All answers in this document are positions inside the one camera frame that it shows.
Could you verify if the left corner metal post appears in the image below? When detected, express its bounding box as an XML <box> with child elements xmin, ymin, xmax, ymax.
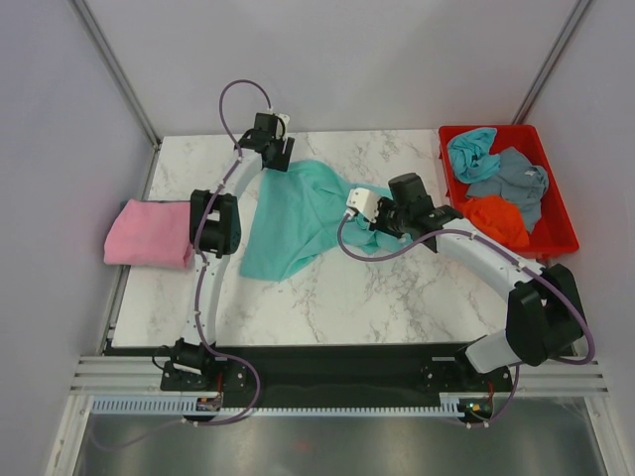
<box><xmin>68</xmin><ymin>0</ymin><xmax>162</xmax><ymax>149</ymax></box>

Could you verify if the right white cable duct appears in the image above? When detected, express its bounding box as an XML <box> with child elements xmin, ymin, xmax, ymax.
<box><xmin>440</xmin><ymin>394</ymin><xmax>495</xmax><ymax>419</ymax></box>

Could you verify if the teal t shirt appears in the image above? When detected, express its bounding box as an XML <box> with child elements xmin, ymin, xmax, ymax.
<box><xmin>239</xmin><ymin>159</ymin><xmax>408</xmax><ymax>284</ymax></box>

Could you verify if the grey t shirt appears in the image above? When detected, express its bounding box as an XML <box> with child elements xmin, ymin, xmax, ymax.
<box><xmin>466</xmin><ymin>147</ymin><xmax>550</xmax><ymax>233</ymax></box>

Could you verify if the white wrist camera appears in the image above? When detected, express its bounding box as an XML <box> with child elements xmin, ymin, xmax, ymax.
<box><xmin>267</xmin><ymin>110</ymin><xmax>290</xmax><ymax>138</ymax></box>
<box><xmin>346</xmin><ymin>187</ymin><xmax>382</xmax><ymax>223</ymax></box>

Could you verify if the pink folded t shirt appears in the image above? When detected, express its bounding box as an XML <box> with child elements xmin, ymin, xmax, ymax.
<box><xmin>103</xmin><ymin>199</ymin><xmax>192</xmax><ymax>271</ymax></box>

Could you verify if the orange t shirt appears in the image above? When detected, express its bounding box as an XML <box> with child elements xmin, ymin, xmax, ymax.
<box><xmin>462</xmin><ymin>195</ymin><xmax>530</xmax><ymax>249</ymax></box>

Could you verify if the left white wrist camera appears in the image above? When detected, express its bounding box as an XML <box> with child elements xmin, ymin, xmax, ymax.
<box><xmin>267</xmin><ymin>110</ymin><xmax>290</xmax><ymax>138</ymax></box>

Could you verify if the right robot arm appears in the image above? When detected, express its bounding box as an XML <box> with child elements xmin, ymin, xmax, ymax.
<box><xmin>347</xmin><ymin>173</ymin><xmax>588</xmax><ymax>391</ymax></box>

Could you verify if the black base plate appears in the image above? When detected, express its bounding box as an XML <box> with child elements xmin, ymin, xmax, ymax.
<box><xmin>160</xmin><ymin>341</ymin><xmax>512</xmax><ymax>394</ymax></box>

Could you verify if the aluminium rail frame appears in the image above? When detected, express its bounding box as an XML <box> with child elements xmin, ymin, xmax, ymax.
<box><xmin>70</xmin><ymin>356</ymin><xmax>608</xmax><ymax>398</ymax></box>

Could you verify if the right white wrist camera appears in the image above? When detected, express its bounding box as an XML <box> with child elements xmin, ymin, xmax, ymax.
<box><xmin>346</xmin><ymin>187</ymin><xmax>382</xmax><ymax>223</ymax></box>

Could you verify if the light blue t shirt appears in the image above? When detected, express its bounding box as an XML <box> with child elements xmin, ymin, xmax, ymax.
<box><xmin>447</xmin><ymin>127</ymin><xmax>501</xmax><ymax>184</ymax></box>

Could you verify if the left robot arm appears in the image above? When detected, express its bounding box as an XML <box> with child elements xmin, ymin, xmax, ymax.
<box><xmin>171</xmin><ymin>111</ymin><xmax>295</xmax><ymax>390</ymax></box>

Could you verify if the left white cable duct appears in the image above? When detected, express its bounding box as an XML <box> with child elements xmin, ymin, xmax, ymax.
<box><xmin>91</xmin><ymin>395</ymin><xmax>223</xmax><ymax>416</ymax></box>

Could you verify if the right corner metal post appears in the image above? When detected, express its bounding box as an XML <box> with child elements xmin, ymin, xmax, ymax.
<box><xmin>511</xmin><ymin>0</ymin><xmax>596</xmax><ymax>125</ymax></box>

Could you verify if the corner metal post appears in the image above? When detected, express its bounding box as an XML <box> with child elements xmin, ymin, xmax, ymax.
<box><xmin>68</xmin><ymin>0</ymin><xmax>162</xmax><ymax>149</ymax></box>
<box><xmin>511</xmin><ymin>0</ymin><xmax>596</xmax><ymax>125</ymax></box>

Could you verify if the white cable duct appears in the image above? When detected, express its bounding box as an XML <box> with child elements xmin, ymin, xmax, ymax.
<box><xmin>91</xmin><ymin>395</ymin><xmax>223</xmax><ymax>416</ymax></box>
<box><xmin>440</xmin><ymin>394</ymin><xmax>495</xmax><ymax>419</ymax></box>

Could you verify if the red plastic bin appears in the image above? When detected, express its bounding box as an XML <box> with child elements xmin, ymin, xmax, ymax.
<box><xmin>439</xmin><ymin>125</ymin><xmax>579</xmax><ymax>261</ymax></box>

